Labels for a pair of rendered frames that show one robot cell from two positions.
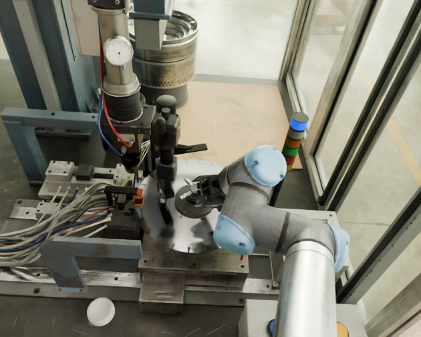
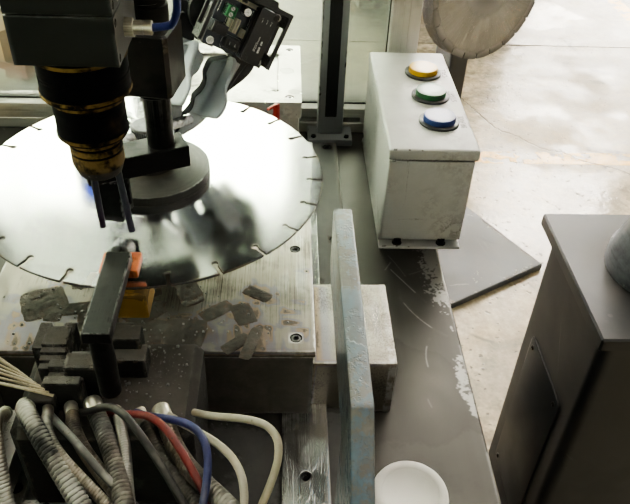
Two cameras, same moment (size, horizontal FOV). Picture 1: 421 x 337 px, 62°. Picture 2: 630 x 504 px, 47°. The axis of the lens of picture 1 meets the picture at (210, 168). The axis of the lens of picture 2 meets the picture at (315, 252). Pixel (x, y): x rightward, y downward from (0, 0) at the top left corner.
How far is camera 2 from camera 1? 0.86 m
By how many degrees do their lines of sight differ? 63
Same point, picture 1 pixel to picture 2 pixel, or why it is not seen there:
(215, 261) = not seen: hidden behind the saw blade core
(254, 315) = (419, 141)
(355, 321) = (398, 57)
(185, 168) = (14, 191)
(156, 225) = (242, 234)
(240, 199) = not seen: outside the picture
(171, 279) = (328, 307)
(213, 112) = not seen: outside the picture
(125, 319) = (415, 441)
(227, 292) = (318, 257)
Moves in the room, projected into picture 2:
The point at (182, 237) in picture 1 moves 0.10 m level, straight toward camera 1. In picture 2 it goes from (277, 189) to (381, 187)
